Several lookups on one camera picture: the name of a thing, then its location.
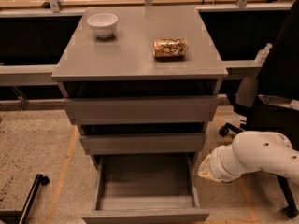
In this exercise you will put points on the grey top drawer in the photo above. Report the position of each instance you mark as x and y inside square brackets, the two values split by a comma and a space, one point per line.
[142, 110]

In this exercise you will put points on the grey drawer cabinet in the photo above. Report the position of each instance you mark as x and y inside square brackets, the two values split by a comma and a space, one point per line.
[123, 65]

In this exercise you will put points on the grey middle drawer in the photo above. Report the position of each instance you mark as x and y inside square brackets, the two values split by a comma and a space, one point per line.
[142, 143]

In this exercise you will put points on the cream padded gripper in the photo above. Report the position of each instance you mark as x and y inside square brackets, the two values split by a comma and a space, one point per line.
[215, 166]

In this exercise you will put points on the grey drawer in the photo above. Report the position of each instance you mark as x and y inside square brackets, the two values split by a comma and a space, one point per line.
[145, 189]
[142, 110]
[142, 143]

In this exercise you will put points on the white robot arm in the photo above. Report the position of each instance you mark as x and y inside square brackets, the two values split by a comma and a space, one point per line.
[252, 152]

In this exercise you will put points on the black office chair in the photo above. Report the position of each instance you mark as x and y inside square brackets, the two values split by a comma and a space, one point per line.
[279, 77]

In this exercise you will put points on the white ceramic bowl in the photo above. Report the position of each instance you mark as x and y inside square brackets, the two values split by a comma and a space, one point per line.
[103, 24]

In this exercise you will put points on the clear plastic bottle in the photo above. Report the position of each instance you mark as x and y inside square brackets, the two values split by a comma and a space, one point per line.
[262, 54]

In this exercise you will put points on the grey bottom drawer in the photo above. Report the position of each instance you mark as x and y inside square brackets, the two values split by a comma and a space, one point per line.
[145, 189]

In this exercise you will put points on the long grey desk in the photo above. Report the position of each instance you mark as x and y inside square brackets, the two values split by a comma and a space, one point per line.
[39, 74]

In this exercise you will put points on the black metal stand leg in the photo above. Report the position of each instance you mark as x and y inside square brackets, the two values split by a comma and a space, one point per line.
[19, 217]

